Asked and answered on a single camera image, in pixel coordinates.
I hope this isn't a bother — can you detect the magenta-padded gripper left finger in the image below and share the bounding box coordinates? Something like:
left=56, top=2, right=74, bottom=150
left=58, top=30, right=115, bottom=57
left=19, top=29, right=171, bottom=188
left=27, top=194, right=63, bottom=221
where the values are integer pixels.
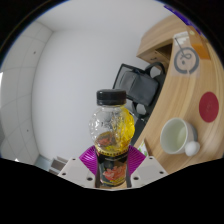
left=57, top=145, right=99, bottom=189

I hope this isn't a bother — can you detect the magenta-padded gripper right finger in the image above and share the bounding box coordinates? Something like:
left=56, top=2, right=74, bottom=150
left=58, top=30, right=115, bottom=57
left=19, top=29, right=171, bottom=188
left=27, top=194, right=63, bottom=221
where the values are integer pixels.
left=126, top=145, right=168, bottom=189

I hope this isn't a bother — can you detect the clear bottle with black cap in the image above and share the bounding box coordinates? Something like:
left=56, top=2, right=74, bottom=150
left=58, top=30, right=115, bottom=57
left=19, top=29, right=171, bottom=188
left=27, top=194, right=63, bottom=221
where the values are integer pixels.
left=88, top=89, right=136, bottom=188

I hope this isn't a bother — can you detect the white mug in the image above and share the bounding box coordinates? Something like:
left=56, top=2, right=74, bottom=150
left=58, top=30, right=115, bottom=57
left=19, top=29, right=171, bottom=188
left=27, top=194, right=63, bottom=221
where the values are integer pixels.
left=159, top=117, right=201, bottom=157

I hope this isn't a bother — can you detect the wooden side desk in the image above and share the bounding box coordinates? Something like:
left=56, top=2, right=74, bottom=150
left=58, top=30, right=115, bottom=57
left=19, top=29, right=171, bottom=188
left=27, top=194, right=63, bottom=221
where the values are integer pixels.
left=135, top=14, right=183, bottom=66

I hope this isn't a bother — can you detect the orange cardboard box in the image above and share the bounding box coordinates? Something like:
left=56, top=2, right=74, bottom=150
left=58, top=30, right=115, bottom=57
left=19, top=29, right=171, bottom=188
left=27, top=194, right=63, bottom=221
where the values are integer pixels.
left=190, top=42, right=212, bottom=61

